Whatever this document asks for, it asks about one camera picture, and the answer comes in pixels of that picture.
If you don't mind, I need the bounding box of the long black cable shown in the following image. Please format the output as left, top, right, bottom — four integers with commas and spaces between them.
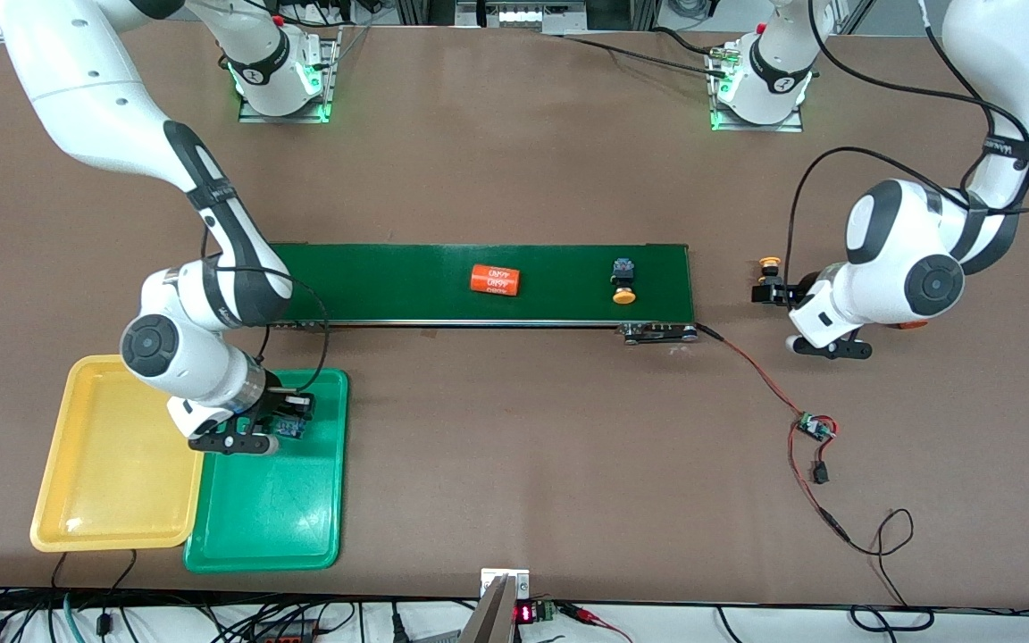
713, 604, 1029, 643

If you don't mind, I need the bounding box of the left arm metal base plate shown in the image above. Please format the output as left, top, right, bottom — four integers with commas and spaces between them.
709, 43, 806, 133

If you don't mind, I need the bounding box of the red power strip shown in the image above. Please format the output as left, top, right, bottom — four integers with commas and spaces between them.
251, 623, 323, 643

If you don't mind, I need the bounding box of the red black power wire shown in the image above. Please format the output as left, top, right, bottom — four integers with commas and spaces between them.
788, 420, 853, 546

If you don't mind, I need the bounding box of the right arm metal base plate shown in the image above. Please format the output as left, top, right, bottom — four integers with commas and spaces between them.
238, 25, 338, 124

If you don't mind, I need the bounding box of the yellow cap push button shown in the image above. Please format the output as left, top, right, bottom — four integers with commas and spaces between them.
754, 256, 788, 305
612, 257, 640, 307

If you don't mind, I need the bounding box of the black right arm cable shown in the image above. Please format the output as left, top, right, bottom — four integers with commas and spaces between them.
202, 214, 331, 394

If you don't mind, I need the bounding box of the red clip lead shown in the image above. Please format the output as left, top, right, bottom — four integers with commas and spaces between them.
557, 603, 636, 643

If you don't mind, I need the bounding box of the green plastic tray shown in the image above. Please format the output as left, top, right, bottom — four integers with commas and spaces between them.
183, 368, 350, 573

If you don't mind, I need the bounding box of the thin black looped cable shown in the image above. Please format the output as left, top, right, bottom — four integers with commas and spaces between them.
845, 507, 935, 631

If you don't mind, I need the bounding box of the yellow plastic tray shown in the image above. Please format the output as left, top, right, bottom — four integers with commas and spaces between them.
29, 352, 217, 553

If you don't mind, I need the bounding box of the metal mounting bracket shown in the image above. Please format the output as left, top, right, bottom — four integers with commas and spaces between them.
459, 568, 531, 643

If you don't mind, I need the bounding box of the black cable on table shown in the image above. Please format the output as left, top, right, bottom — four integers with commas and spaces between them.
557, 32, 735, 76

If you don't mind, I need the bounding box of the green conveyor belt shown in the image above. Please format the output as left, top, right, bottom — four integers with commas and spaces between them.
254, 241, 701, 346

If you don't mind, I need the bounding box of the silver lit device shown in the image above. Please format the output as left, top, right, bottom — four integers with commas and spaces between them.
456, 0, 589, 35

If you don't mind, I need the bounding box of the red black conveyor wire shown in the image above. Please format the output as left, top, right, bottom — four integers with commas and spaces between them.
696, 322, 808, 422

